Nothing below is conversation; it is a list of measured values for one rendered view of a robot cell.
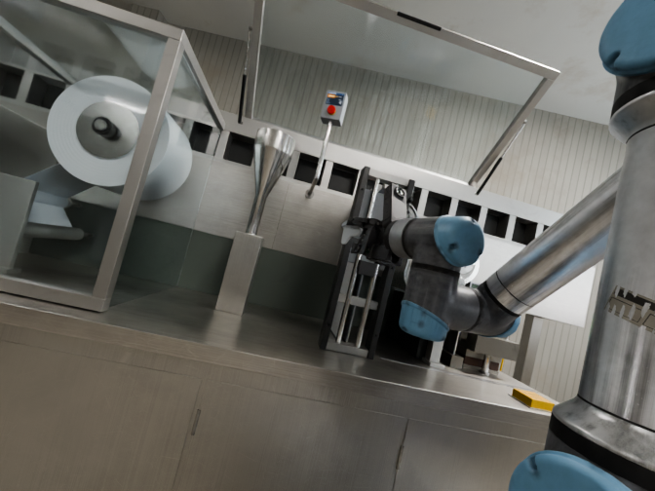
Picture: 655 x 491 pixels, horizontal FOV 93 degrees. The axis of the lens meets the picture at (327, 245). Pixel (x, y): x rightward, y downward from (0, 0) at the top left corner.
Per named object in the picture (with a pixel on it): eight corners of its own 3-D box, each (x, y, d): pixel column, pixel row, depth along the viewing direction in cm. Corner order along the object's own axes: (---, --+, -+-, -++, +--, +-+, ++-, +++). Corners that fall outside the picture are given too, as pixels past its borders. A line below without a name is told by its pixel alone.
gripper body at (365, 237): (347, 251, 68) (378, 255, 57) (361, 215, 69) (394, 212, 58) (374, 264, 71) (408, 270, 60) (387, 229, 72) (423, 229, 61)
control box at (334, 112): (319, 114, 104) (326, 86, 104) (322, 124, 110) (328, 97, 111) (339, 118, 102) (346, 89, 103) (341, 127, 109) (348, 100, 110)
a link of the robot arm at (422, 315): (473, 349, 49) (487, 280, 49) (417, 340, 44) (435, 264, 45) (436, 333, 56) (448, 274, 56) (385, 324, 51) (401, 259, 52)
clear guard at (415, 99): (265, -28, 100) (265, -28, 101) (250, 119, 135) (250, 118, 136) (548, 76, 114) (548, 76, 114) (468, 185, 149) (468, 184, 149)
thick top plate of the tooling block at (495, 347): (474, 352, 104) (478, 334, 105) (421, 324, 144) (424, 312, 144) (516, 361, 106) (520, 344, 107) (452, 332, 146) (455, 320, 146)
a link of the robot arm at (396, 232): (409, 210, 54) (442, 229, 57) (394, 211, 58) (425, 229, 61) (395, 250, 53) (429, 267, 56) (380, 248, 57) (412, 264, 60)
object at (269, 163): (205, 309, 100) (250, 140, 103) (214, 302, 113) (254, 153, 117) (248, 319, 101) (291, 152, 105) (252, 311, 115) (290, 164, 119)
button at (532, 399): (530, 407, 81) (532, 398, 81) (511, 396, 88) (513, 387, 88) (554, 412, 82) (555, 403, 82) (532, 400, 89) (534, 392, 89)
